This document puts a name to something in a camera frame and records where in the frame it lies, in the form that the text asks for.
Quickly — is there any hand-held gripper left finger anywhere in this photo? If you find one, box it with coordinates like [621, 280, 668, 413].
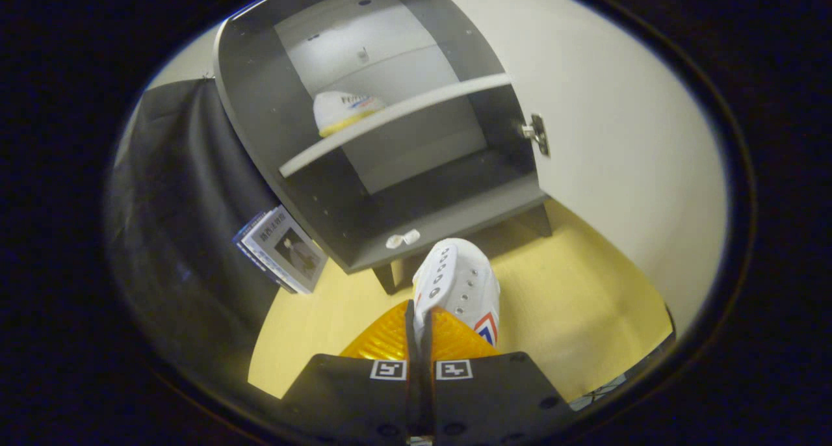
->
[281, 300, 417, 446]

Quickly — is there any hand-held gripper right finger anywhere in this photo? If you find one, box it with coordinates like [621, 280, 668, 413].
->
[419, 306, 576, 446]

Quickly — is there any white shoe with striped logo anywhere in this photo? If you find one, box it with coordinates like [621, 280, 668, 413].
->
[313, 91, 385, 138]
[411, 238, 501, 348]

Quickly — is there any beige shoe cabinet door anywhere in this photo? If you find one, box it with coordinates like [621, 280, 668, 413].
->
[422, 0, 729, 333]

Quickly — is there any grey cabinet shelf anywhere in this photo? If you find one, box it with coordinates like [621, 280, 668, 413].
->
[279, 73, 514, 178]

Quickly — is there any metal door hinge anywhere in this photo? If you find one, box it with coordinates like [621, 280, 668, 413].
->
[520, 113, 551, 158]

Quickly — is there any small white crumpled packet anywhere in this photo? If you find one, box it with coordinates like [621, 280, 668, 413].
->
[385, 229, 421, 250]

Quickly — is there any stack of magazines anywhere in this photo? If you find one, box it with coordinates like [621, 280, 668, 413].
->
[232, 205, 329, 295]

